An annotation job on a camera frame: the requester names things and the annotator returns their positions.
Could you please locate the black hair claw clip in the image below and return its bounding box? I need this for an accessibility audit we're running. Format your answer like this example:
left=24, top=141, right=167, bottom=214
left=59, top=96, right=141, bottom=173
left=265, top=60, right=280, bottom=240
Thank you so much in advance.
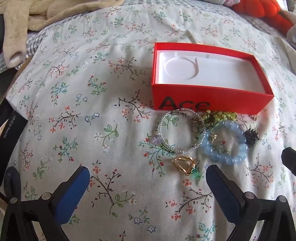
left=244, top=128, right=259, bottom=147

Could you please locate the blue bead bracelet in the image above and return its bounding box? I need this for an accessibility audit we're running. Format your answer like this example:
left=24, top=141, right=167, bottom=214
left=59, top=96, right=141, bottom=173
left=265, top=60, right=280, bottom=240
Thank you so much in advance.
left=200, top=120, right=248, bottom=165

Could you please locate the gold chunky ring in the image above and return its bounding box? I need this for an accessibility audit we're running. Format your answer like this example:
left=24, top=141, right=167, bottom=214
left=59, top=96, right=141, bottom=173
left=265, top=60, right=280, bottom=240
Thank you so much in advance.
left=172, top=155, right=201, bottom=176

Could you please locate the green beaded cord bracelet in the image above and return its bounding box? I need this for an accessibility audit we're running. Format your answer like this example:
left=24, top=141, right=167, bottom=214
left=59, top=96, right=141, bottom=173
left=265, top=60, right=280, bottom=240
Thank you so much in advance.
left=202, top=109, right=238, bottom=130

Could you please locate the clear beaded coil bracelet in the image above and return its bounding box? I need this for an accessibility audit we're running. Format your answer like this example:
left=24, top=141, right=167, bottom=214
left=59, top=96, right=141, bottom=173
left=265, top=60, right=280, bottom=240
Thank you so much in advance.
left=151, top=107, right=206, bottom=154

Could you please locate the black box with lettering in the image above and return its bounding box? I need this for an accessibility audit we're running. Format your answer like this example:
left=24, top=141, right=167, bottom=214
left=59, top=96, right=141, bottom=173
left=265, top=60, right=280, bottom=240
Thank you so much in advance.
left=0, top=98, right=28, bottom=184

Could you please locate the red cardboard box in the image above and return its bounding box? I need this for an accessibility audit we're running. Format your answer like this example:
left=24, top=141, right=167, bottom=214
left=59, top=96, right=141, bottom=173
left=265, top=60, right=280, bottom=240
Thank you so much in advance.
left=151, top=42, right=274, bottom=115

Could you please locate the orange plush toy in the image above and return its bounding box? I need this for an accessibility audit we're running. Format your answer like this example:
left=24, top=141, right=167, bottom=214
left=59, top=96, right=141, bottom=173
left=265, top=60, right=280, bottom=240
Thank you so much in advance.
left=231, top=0, right=294, bottom=36

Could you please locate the grey checked blanket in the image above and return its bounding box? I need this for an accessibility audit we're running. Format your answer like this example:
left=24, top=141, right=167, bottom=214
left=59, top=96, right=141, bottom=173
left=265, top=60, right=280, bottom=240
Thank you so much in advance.
left=25, top=11, right=82, bottom=58

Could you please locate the beige knitted sweater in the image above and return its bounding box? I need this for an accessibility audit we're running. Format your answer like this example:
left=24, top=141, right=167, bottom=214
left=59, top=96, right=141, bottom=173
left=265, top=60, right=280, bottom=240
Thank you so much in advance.
left=1, top=1, right=124, bottom=68

